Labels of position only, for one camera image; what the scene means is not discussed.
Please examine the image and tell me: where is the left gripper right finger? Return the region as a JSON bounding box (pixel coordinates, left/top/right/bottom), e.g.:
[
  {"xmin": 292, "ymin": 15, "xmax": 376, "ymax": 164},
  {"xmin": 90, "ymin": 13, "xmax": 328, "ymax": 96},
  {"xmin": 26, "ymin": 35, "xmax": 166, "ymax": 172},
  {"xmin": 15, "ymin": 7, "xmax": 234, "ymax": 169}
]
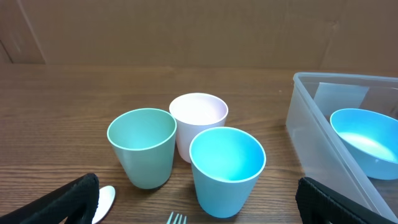
[{"xmin": 295, "ymin": 177, "xmax": 395, "ymax": 224}]

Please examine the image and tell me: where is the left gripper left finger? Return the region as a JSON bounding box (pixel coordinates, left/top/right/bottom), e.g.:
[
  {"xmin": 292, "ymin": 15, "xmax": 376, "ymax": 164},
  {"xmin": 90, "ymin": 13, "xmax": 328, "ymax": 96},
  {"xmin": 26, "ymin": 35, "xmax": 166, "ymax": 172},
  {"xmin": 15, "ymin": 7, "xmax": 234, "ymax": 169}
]
[{"xmin": 1, "ymin": 173, "xmax": 100, "ymax": 224}]

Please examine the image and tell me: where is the teal bowl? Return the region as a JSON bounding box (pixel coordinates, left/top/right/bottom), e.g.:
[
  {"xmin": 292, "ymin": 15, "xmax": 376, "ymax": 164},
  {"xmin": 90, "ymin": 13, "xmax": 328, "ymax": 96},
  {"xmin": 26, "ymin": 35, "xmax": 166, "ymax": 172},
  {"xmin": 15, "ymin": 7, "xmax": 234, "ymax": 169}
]
[{"xmin": 330, "ymin": 108, "xmax": 397, "ymax": 180}]

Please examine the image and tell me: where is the blue cup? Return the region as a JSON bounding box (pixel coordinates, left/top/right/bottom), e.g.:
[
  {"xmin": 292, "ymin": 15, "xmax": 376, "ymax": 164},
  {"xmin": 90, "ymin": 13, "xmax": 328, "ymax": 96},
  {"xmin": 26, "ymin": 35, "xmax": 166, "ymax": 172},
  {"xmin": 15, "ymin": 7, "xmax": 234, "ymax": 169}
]
[{"xmin": 189, "ymin": 127, "xmax": 267, "ymax": 218}]

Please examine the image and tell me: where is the clear plastic container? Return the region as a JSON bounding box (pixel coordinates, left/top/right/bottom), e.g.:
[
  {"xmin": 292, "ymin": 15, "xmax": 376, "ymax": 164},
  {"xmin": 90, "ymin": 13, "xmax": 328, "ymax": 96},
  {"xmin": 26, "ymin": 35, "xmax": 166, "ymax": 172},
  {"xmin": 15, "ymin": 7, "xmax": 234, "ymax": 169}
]
[{"xmin": 286, "ymin": 72, "xmax": 397, "ymax": 222}]

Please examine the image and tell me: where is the white plastic spoon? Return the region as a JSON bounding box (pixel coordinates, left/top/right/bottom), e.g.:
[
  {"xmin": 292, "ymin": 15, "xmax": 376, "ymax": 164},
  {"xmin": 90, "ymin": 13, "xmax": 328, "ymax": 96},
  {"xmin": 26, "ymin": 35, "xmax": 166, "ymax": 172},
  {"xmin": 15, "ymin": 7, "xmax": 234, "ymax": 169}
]
[{"xmin": 91, "ymin": 185, "xmax": 116, "ymax": 224}]

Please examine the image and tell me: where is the green cup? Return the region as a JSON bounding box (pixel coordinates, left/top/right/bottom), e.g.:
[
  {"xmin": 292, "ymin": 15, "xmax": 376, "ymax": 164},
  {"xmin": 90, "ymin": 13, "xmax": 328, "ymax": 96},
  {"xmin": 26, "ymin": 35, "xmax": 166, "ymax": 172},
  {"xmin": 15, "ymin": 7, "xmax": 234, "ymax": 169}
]
[{"xmin": 106, "ymin": 108, "xmax": 177, "ymax": 189}]

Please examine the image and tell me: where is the green plastic fork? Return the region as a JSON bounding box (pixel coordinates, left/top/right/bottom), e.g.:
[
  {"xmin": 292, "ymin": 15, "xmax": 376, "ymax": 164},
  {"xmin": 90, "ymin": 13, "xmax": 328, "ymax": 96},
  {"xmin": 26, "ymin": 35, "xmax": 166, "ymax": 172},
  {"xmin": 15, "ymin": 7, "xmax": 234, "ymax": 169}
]
[{"xmin": 167, "ymin": 212, "xmax": 187, "ymax": 224}]

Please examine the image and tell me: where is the pink white cup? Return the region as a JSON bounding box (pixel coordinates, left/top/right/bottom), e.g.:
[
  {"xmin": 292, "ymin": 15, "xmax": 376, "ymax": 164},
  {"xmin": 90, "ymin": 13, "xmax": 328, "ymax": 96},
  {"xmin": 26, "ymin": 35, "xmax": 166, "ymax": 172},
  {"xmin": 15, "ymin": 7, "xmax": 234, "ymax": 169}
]
[{"xmin": 169, "ymin": 93, "xmax": 229, "ymax": 163}]

